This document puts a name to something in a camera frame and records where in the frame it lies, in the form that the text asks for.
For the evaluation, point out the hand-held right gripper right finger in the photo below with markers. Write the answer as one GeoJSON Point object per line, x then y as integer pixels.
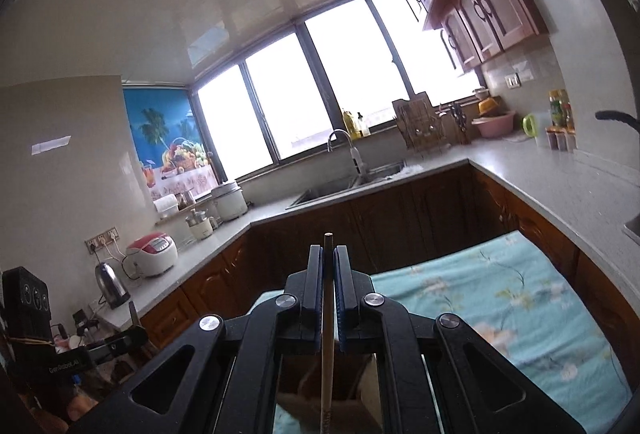
{"type": "Point", "coordinates": [342, 304]}

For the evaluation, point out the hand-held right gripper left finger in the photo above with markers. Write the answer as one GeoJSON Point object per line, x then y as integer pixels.
{"type": "Point", "coordinates": [315, 299]}

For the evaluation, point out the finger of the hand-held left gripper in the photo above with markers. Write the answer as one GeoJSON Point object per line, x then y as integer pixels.
{"type": "Point", "coordinates": [122, 341]}

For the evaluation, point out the light wooden chopstick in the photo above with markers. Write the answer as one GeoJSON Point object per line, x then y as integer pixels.
{"type": "Point", "coordinates": [327, 339]}

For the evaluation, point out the black charger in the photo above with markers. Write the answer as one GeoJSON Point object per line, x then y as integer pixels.
{"type": "Point", "coordinates": [85, 320]}

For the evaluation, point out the small white cup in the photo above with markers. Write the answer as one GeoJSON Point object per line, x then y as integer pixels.
{"type": "Point", "coordinates": [75, 341]}

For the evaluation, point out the steel electric kettle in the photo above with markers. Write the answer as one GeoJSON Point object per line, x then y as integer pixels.
{"type": "Point", "coordinates": [112, 286]}

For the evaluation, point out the red white rice cooker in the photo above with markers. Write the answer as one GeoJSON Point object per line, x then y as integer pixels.
{"type": "Point", "coordinates": [150, 256]}

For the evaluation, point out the steel kitchen sink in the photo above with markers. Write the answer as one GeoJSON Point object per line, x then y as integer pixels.
{"type": "Point", "coordinates": [330, 189]}

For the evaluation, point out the small white electric cooker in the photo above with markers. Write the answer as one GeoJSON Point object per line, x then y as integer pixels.
{"type": "Point", "coordinates": [201, 226]}

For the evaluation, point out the white paper towel roll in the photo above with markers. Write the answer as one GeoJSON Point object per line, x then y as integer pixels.
{"type": "Point", "coordinates": [166, 208]}

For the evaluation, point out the chrome kitchen faucet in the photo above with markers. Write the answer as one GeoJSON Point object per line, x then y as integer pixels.
{"type": "Point", "coordinates": [356, 159]}

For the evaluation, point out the small metal pot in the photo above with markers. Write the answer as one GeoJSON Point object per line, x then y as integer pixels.
{"type": "Point", "coordinates": [188, 199]}

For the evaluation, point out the teal floral tablecloth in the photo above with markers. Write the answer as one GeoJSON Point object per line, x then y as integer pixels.
{"type": "Point", "coordinates": [500, 294]}

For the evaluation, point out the yellow oil bottle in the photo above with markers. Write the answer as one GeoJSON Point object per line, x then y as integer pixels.
{"type": "Point", "coordinates": [350, 124]}

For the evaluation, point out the small clear bottle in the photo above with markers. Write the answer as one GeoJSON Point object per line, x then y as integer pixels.
{"type": "Point", "coordinates": [364, 126]}

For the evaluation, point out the tropical fruit window blind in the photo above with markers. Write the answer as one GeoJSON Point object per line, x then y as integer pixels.
{"type": "Point", "coordinates": [160, 139]}

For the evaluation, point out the dark knife block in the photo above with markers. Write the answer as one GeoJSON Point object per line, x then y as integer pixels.
{"type": "Point", "coordinates": [460, 126]}

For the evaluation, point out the large kitchen window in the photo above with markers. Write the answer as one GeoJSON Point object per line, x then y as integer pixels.
{"type": "Point", "coordinates": [320, 79]}

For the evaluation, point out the pink plastic basin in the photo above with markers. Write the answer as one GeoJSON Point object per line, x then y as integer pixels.
{"type": "Point", "coordinates": [495, 126]}

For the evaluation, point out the yellow bowl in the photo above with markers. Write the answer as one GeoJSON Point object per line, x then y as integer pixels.
{"type": "Point", "coordinates": [490, 106]}

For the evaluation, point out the small white bowl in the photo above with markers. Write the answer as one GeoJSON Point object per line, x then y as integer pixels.
{"type": "Point", "coordinates": [481, 91]}

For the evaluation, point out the green plastic cup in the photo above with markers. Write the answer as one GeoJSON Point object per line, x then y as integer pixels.
{"type": "Point", "coordinates": [530, 124]}

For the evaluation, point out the grey cooktop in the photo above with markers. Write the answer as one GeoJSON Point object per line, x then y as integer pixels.
{"type": "Point", "coordinates": [633, 228]}

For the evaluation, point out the black frying pan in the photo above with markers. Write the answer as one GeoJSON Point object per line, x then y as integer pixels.
{"type": "Point", "coordinates": [620, 118]}

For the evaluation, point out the wall power outlet strip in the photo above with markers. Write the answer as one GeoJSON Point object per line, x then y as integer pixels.
{"type": "Point", "coordinates": [101, 240]}

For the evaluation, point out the white wall switch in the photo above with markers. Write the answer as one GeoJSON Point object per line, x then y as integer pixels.
{"type": "Point", "coordinates": [512, 80]}

